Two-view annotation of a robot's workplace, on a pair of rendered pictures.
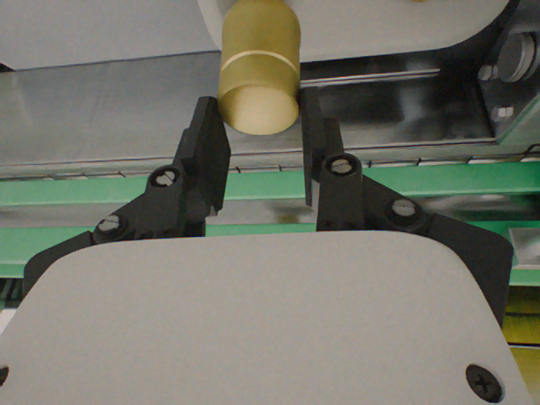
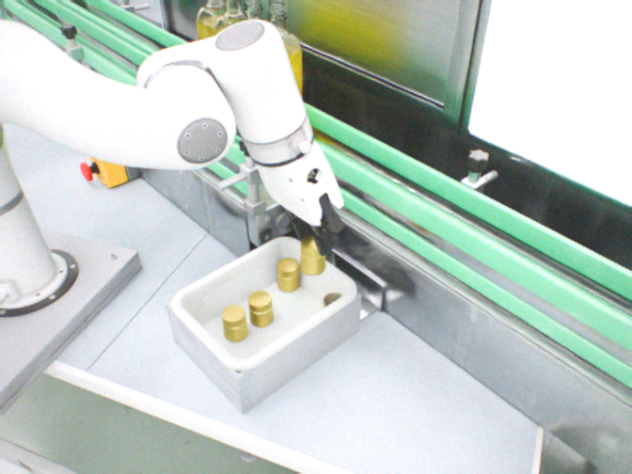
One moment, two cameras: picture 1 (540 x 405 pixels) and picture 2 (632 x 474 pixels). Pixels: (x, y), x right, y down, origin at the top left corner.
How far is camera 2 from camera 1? 0.69 m
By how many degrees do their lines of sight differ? 51
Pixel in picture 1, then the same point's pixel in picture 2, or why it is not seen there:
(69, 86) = (489, 371)
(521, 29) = (277, 229)
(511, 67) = (284, 218)
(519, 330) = (351, 76)
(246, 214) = (401, 218)
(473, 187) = not seen: hidden behind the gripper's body
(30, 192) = (529, 315)
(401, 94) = not seen: hidden behind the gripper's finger
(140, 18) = (415, 362)
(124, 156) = (449, 292)
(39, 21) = (466, 409)
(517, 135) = not seen: hidden behind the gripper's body
